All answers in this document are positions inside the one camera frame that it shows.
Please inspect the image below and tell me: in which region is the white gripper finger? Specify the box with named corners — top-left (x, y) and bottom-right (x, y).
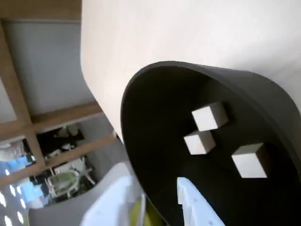
top-left (177, 176), bottom-right (226, 226)
top-left (81, 174), bottom-right (140, 226)

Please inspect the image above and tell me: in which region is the white cube block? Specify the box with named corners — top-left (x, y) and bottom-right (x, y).
top-left (231, 143), bottom-right (269, 179)
top-left (191, 101), bottom-right (229, 132)
top-left (183, 129), bottom-right (216, 155)

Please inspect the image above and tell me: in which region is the black pot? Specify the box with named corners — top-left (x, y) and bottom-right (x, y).
top-left (120, 60), bottom-right (301, 226)

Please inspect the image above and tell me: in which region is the white office chair green seat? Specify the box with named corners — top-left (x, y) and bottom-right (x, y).
top-left (47, 157), bottom-right (97, 201)

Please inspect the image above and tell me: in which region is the wooden partition frame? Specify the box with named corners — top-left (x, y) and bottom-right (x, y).
top-left (0, 0), bottom-right (118, 184)

